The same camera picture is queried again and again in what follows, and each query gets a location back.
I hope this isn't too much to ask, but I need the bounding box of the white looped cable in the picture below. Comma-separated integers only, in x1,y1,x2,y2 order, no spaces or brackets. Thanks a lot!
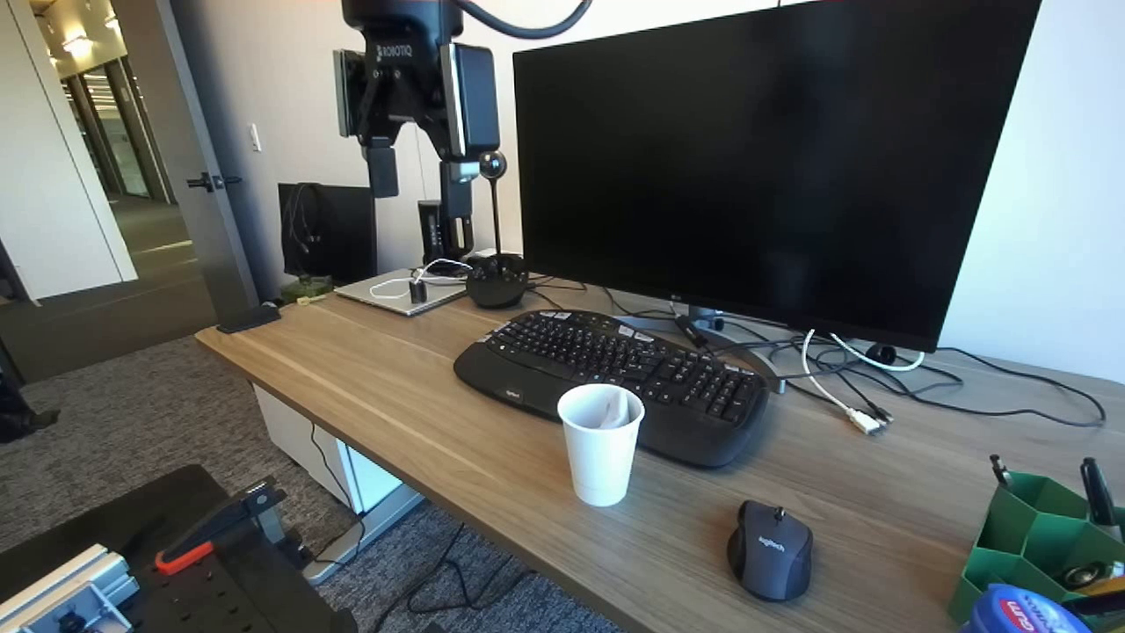
826,331,931,375

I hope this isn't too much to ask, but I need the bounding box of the dark grey computer mouse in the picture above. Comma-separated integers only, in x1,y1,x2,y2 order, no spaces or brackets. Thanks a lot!
724,499,819,605

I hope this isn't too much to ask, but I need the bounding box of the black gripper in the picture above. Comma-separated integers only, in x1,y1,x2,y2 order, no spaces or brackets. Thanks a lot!
345,0,479,225

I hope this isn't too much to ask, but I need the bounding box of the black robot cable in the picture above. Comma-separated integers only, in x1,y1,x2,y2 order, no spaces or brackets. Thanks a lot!
461,0,596,41

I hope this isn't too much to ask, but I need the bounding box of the black electric kettle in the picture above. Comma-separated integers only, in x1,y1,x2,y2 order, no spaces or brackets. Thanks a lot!
413,198,479,267

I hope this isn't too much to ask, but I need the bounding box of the blue lidded container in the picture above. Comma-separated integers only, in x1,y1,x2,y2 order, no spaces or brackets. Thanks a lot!
958,581,1097,633

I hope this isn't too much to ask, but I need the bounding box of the black ergonomic keyboard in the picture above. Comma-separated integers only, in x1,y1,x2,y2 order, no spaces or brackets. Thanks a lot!
451,306,778,474

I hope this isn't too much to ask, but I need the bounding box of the black flat panel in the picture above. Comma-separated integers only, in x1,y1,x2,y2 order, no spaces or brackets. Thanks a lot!
275,180,378,288

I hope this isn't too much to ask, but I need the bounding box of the white desk leg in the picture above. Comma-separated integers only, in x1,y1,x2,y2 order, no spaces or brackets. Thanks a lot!
249,383,427,554

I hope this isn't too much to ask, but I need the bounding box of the black floor cable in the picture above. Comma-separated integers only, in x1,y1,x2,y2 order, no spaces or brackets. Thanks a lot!
304,421,536,628

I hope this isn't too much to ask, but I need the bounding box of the black pen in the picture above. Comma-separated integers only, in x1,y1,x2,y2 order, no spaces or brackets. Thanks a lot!
1074,455,1125,535

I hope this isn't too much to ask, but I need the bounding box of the large black monitor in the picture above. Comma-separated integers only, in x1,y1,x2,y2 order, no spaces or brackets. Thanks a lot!
510,0,1043,355

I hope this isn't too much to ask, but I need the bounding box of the white charger cable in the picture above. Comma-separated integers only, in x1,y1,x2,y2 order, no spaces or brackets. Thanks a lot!
364,256,473,306

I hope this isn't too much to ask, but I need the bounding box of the grey door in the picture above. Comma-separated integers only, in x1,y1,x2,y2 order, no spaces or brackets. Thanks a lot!
147,0,288,323

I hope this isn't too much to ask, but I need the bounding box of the black door handle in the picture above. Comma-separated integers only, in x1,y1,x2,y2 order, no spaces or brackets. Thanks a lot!
186,170,246,198

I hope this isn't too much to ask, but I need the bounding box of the aluminium extrusion rail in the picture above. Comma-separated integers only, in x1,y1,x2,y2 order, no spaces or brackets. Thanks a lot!
0,540,139,633

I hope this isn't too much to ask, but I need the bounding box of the long black desk cable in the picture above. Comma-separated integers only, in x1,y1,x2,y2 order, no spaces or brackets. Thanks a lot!
865,344,1111,433

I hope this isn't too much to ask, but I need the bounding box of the black clamp orange handle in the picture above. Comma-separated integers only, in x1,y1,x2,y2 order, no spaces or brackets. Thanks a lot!
152,474,290,581

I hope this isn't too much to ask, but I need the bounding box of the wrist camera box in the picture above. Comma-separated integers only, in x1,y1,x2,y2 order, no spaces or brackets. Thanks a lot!
335,41,507,158

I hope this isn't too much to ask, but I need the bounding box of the green desk organizer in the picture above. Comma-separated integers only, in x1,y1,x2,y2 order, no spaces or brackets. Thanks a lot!
945,466,1125,625

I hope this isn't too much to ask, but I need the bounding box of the white cable flat plug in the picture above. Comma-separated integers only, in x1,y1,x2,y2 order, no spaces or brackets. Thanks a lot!
799,328,892,439

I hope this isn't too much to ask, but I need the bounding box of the white paper cup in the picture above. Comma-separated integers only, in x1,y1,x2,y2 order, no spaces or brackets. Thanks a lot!
555,381,649,508

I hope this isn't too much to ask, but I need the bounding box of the black conference webcam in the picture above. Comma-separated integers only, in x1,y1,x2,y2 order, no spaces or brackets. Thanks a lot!
464,146,529,312

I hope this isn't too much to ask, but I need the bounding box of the silver laptop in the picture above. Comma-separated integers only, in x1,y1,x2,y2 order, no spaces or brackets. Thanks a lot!
330,265,471,321

